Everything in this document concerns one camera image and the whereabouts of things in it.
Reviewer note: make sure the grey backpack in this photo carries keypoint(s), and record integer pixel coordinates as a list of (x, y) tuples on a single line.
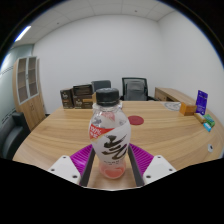
[(135, 90)]

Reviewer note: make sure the tan small box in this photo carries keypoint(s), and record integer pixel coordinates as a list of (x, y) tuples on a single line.
[(200, 118)]

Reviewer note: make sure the orange wooden box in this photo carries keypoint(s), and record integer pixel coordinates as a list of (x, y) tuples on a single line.
[(187, 109)]

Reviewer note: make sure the tall dark brown box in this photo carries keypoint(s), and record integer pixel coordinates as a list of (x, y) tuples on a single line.
[(66, 98)]

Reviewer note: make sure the light blue small box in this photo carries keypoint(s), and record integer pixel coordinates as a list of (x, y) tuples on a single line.
[(207, 127)]

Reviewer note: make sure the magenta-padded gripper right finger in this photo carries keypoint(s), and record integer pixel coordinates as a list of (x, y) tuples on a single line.
[(156, 167)]

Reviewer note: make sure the wooden side desk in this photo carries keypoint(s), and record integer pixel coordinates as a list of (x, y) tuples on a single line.
[(170, 94)]

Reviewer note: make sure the clear black-capped drink bottle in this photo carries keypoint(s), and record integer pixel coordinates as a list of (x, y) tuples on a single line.
[(110, 146)]

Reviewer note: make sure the sheet with round print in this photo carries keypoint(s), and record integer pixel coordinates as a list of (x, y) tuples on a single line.
[(171, 106)]

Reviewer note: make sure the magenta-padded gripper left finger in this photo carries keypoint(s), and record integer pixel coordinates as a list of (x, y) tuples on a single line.
[(63, 166)]

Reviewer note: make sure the wooden glass-door cabinet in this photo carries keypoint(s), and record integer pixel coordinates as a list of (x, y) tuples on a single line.
[(31, 110)]

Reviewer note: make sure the small white round object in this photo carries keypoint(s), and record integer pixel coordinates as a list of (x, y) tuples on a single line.
[(210, 148)]

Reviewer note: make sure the dark grey office chair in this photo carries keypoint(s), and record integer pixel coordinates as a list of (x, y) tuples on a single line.
[(100, 85)]

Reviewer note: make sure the flat round red coaster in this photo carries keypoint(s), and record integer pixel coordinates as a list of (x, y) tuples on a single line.
[(136, 120)]

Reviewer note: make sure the black leather sofa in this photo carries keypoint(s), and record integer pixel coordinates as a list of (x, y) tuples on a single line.
[(11, 133)]

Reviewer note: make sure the purple upright box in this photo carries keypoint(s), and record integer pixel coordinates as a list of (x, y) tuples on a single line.
[(201, 101)]

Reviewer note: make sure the rectangular ceiling light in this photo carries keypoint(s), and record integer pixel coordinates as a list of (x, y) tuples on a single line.
[(22, 34)]

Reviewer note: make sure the brown box with tan side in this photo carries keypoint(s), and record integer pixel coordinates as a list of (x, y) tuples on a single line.
[(83, 102)]

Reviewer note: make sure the black mesh office chair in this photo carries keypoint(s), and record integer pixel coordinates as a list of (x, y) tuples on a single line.
[(146, 89)]

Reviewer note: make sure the black cardboard box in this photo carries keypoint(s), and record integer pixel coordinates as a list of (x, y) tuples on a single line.
[(82, 90)]

